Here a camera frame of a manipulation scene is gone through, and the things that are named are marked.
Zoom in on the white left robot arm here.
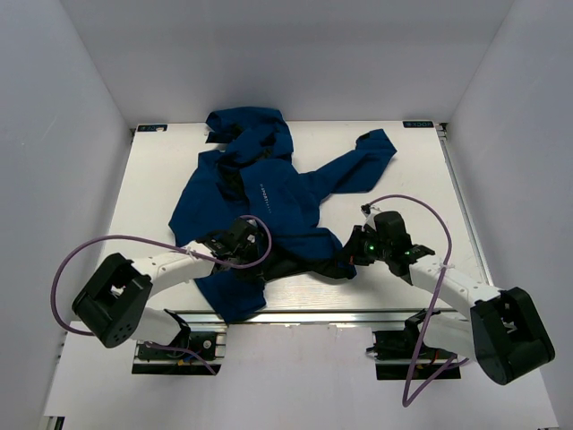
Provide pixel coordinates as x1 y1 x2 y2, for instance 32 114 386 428
72 216 272 357

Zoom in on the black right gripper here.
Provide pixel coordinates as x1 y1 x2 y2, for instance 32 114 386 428
337 225 391 266

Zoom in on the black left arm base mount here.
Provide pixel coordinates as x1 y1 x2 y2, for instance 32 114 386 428
132 322 227 376

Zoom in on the right blue table label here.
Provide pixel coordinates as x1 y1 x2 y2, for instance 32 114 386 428
402 121 434 128

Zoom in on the aluminium table front rail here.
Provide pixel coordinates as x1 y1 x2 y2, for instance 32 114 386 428
165 311 471 327

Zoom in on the blue zip-up jacket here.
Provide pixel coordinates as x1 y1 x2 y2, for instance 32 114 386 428
168 107 397 323

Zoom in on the blue table label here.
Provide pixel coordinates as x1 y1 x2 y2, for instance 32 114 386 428
402 121 434 128
136 124 167 133

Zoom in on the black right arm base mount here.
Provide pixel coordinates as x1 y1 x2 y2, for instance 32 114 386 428
365 309 452 381

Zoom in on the left blue table label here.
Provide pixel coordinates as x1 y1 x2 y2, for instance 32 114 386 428
136 124 167 133

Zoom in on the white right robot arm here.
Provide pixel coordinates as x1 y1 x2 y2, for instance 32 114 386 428
340 211 555 385

